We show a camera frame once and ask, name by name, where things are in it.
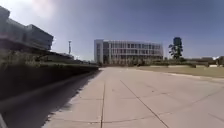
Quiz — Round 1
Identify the pale concrete slab pavement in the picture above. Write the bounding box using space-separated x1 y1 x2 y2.
0 66 224 128

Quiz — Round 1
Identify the dark glass-fronted building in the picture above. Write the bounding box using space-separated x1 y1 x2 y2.
0 5 55 53

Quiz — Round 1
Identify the tall dark tree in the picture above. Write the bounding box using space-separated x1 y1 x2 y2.
168 36 185 62

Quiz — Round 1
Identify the white multi-storey building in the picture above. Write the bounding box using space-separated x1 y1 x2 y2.
93 38 165 66

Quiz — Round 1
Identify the dry grass field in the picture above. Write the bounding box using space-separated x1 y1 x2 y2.
132 65 224 80

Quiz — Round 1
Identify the row of bushes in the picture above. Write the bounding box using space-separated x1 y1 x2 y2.
99 57 188 67

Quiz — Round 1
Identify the pole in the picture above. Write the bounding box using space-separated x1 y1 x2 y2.
67 40 73 56

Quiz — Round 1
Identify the long planter wall with hedge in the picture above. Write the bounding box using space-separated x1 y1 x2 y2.
0 49 101 102

